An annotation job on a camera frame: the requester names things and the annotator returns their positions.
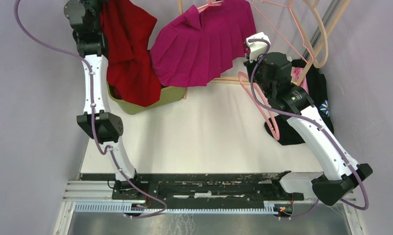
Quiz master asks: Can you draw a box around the pink plastic hanger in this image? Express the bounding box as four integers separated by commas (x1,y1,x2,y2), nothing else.
238,72,280,141

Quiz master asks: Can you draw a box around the pink wire hanger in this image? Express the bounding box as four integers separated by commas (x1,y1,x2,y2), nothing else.
249,0,317,60

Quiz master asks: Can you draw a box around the red dress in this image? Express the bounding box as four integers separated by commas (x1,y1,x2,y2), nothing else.
101,0,162,100

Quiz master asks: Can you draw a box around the beige plastic hanger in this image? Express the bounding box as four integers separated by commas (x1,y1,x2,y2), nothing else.
287,0,329,69

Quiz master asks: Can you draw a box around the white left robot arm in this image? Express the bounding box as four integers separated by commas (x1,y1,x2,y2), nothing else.
64,0,143,199

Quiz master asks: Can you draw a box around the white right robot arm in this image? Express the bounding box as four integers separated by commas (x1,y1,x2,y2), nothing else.
243,52,373,210

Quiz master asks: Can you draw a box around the magenta pleated skirt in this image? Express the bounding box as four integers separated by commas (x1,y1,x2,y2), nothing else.
150,0,256,88

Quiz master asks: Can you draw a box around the pink hanger of magenta skirt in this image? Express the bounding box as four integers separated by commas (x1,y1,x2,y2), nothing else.
197,0,223,13

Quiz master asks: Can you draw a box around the pink cloth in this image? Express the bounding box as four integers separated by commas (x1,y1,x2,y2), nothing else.
290,66,310,94

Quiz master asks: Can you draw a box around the black shirt with flower print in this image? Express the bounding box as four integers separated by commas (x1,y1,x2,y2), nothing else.
264,58,335,146

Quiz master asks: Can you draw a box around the olive green plastic basket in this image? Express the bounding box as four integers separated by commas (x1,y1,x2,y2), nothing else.
107,84,187,115

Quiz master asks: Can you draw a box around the wooden clothes rack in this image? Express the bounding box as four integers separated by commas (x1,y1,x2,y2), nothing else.
178,0,352,99

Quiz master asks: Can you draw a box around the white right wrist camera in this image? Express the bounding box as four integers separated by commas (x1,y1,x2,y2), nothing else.
245,32,271,63

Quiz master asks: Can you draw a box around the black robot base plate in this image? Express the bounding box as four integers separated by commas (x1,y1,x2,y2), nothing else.
81,171,318,211

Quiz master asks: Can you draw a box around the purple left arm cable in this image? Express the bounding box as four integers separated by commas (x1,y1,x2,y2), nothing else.
14,0,168,218

